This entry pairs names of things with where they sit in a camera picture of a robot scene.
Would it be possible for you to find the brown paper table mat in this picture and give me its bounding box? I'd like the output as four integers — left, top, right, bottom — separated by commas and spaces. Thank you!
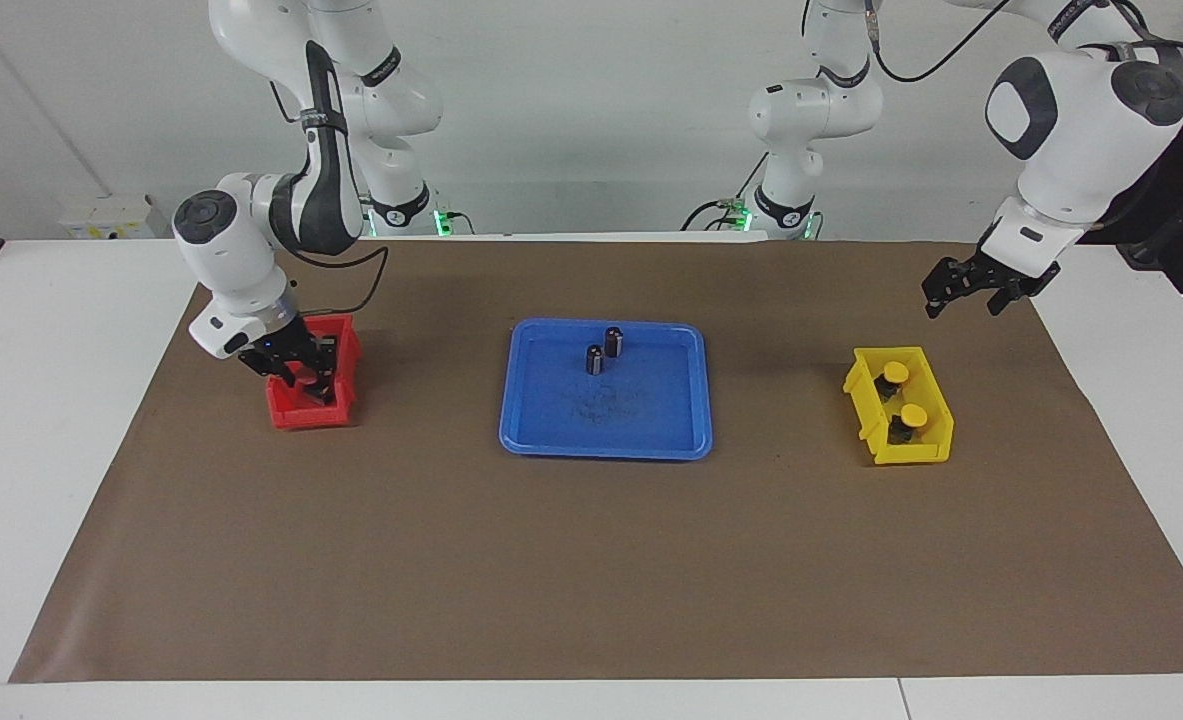
9, 238, 1183, 684

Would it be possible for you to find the blue plastic tray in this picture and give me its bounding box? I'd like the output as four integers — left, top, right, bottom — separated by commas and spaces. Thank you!
499, 318, 714, 462

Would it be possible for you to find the black left base cable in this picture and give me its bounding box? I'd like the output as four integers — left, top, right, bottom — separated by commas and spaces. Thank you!
680, 155, 770, 233

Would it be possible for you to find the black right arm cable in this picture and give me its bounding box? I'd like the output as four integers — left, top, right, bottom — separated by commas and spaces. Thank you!
269, 80, 390, 319

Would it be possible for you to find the yellow plastic bin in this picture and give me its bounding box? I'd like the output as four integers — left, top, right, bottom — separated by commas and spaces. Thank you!
843, 346, 955, 466

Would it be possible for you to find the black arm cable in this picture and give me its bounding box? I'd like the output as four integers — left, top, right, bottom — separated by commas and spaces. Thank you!
801, 0, 1183, 85
269, 80, 390, 319

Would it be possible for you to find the white power outlet box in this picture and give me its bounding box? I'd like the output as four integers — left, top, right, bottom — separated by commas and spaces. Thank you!
58, 194, 176, 241

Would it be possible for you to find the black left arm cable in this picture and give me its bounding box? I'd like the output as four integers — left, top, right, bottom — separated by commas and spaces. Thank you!
801, 0, 1183, 85

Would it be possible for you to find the red plastic bin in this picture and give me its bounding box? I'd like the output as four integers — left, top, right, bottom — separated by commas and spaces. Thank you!
266, 314, 363, 431

